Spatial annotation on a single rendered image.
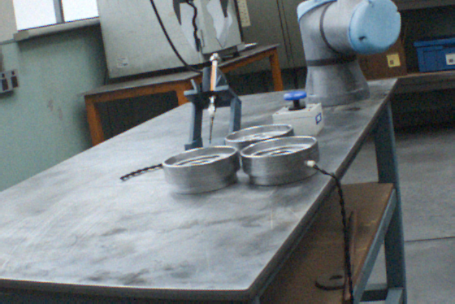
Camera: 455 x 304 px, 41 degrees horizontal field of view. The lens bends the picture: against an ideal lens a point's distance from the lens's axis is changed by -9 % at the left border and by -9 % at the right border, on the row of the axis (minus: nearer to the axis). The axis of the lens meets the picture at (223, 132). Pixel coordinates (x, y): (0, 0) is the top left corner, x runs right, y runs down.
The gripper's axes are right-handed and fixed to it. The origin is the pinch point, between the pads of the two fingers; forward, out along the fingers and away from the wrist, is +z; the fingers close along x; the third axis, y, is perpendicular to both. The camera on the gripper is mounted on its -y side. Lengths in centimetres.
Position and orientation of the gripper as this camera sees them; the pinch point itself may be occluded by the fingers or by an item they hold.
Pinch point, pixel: (207, 42)
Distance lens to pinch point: 115.0
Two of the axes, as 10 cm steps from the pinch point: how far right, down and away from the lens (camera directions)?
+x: -9.3, 1.0, 3.7
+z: 1.8, 9.7, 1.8
